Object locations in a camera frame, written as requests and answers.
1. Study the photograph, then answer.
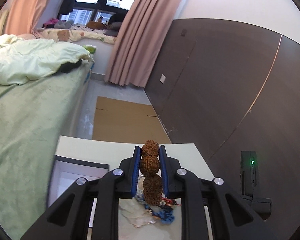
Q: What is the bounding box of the pink curtain right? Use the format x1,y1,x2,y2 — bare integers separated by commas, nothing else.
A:
104,0,181,88

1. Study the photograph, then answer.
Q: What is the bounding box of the flat brown cardboard sheet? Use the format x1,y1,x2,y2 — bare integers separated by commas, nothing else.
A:
92,96,171,145

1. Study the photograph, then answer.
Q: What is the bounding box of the white translucent plastic bag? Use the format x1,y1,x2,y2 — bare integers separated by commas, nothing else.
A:
119,176,156,228

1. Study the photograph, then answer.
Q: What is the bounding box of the green bed with sheet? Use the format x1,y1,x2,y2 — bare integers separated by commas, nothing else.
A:
0,61,91,239

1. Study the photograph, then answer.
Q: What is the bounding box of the pale green crumpled duvet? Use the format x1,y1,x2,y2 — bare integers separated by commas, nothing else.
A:
0,34,94,86

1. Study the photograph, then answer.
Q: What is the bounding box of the black garment on bed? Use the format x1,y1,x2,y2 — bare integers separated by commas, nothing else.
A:
57,59,82,74

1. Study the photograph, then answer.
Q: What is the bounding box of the black phone on mount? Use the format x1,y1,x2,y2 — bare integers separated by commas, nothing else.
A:
240,151,258,197

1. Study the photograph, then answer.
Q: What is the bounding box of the black square jewelry box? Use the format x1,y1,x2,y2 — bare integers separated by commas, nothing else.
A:
46,154,111,228

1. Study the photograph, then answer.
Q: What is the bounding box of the floral window seat cushion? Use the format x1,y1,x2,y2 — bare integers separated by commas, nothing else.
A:
33,28,116,44

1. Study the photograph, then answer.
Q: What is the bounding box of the brown rudraksha bead bracelet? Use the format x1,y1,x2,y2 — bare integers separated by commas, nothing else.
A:
139,140,164,207

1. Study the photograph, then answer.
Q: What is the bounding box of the pink curtain left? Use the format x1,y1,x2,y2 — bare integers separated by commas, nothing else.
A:
5,0,49,35

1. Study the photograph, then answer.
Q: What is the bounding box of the white wall switch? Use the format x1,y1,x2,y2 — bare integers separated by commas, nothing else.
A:
160,74,166,84

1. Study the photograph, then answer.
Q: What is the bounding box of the pink curtain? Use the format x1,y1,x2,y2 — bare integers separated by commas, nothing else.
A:
5,0,49,35
104,0,181,88

